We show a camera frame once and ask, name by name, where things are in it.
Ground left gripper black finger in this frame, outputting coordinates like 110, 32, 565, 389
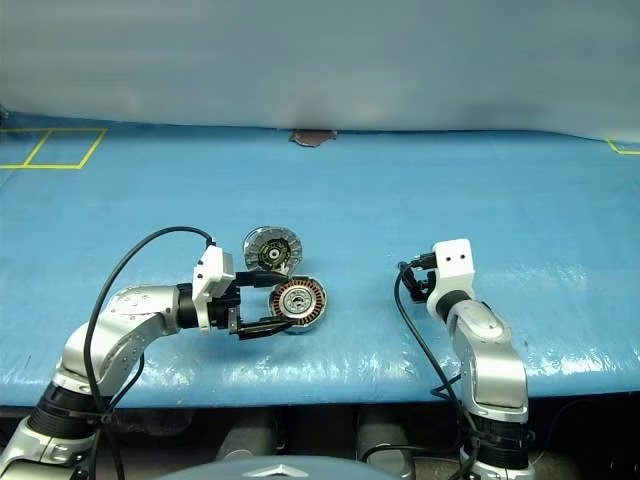
234, 269, 290, 290
237, 317, 294, 342

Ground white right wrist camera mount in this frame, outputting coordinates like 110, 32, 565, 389
423, 238, 475, 314

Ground grey rounded shape under table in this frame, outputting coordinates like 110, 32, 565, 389
214, 408, 277, 464
356, 408, 417, 476

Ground grey robot torso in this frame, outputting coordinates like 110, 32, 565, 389
157, 454, 401, 480

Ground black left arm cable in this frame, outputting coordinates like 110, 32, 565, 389
82, 226, 214, 480

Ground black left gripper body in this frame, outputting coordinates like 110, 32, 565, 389
208, 282, 247, 337

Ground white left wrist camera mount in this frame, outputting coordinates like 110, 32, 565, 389
192, 243, 236, 334

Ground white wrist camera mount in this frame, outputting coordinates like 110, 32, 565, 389
192, 243, 236, 334
423, 238, 475, 314

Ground round silver motor lid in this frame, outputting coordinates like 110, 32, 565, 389
243, 225, 305, 275

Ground blue plastic table cover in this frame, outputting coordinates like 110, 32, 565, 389
0, 110, 640, 409

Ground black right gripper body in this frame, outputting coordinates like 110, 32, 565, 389
402, 266, 437, 305

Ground silver motor housing copper windings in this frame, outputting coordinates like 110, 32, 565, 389
268, 275, 329, 337

